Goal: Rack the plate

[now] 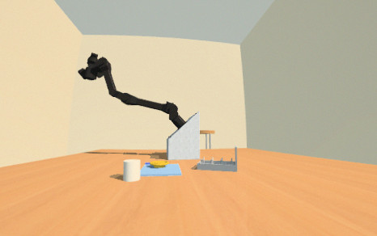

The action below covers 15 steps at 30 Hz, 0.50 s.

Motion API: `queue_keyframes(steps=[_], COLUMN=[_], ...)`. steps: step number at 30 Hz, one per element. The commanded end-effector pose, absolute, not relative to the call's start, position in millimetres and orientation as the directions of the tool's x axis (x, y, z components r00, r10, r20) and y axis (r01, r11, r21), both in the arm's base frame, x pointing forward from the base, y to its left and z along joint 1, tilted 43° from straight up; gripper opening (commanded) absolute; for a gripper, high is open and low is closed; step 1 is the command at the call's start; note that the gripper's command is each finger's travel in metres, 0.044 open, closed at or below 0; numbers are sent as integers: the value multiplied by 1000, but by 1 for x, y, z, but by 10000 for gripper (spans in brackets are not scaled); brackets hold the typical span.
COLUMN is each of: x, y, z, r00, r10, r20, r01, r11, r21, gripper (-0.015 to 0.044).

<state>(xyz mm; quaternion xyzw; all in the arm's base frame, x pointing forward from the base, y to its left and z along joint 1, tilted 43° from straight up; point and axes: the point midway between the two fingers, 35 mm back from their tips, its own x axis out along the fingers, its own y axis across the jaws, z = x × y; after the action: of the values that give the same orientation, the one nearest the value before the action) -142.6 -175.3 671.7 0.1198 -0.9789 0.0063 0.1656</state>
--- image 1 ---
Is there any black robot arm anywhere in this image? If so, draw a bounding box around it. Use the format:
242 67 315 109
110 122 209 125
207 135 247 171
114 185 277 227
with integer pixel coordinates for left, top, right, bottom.
83 53 187 130

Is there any yellow plate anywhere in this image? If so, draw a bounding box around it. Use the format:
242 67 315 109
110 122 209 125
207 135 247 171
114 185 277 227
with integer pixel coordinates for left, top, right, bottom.
150 161 168 168

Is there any light blue mat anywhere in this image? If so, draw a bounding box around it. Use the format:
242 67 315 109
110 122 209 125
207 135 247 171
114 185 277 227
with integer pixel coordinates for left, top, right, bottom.
140 164 181 177

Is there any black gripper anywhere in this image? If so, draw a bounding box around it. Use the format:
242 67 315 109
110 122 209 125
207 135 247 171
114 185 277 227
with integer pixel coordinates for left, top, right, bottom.
78 68 85 79

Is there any cream cylinder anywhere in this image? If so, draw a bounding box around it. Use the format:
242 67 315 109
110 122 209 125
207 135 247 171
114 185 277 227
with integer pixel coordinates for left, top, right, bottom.
123 159 141 182

